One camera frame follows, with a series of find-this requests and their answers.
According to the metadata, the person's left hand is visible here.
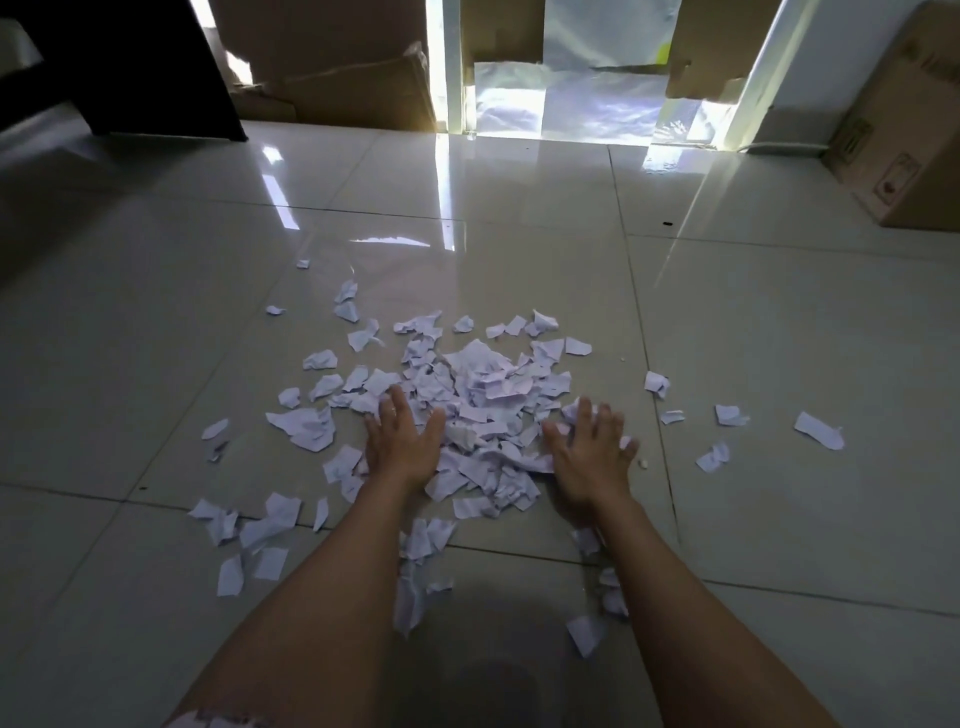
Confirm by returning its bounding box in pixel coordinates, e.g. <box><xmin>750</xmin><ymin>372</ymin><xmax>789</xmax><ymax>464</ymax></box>
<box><xmin>362</xmin><ymin>384</ymin><xmax>449</xmax><ymax>494</ymax></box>

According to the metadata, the pile of white paper scraps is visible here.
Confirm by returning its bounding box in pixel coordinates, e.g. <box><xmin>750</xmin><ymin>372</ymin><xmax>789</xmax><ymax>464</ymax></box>
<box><xmin>186</xmin><ymin>257</ymin><xmax>848</xmax><ymax>662</ymax></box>

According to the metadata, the person's left forearm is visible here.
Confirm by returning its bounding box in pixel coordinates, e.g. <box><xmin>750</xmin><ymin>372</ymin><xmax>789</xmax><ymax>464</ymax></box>
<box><xmin>170</xmin><ymin>476</ymin><xmax>430</xmax><ymax>728</ymax></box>

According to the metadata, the person's right forearm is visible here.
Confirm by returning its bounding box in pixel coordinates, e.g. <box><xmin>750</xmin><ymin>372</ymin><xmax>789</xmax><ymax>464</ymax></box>
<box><xmin>596</xmin><ymin>500</ymin><xmax>841</xmax><ymax>728</ymax></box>

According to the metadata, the flattened brown cardboard box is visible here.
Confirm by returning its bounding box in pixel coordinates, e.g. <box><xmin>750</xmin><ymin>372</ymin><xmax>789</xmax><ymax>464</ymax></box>
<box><xmin>205</xmin><ymin>0</ymin><xmax>441</xmax><ymax>136</ymax></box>

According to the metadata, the person's right hand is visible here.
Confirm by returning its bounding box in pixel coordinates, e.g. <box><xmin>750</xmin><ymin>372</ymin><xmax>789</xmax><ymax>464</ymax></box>
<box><xmin>540</xmin><ymin>396</ymin><xmax>642</xmax><ymax>528</ymax></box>

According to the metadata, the brown cardboard box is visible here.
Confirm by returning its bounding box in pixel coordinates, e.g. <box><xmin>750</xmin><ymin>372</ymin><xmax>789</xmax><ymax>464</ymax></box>
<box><xmin>820</xmin><ymin>0</ymin><xmax>960</xmax><ymax>235</ymax></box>
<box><xmin>205</xmin><ymin>0</ymin><xmax>441</xmax><ymax>136</ymax></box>

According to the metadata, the brown cardboard sheet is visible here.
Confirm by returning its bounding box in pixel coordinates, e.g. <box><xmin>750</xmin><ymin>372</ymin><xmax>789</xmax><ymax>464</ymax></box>
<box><xmin>665</xmin><ymin>0</ymin><xmax>786</xmax><ymax>107</ymax></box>
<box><xmin>460</xmin><ymin>0</ymin><xmax>547</xmax><ymax>70</ymax></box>

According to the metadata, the white door frame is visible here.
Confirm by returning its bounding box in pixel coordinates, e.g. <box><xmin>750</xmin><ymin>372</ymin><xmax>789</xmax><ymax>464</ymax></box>
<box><xmin>715</xmin><ymin>0</ymin><xmax>823</xmax><ymax>152</ymax></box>
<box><xmin>425</xmin><ymin>0</ymin><xmax>478</xmax><ymax>137</ymax></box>

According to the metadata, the thick white cable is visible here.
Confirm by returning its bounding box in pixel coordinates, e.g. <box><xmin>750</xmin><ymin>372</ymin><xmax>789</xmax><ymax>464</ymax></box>
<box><xmin>745</xmin><ymin>140</ymin><xmax>831</xmax><ymax>157</ymax></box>

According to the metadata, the black desk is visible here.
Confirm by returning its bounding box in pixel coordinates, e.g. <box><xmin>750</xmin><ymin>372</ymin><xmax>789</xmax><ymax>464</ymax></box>
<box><xmin>0</xmin><ymin>0</ymin><xmax>250</xmax><ymax>145</ymax></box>

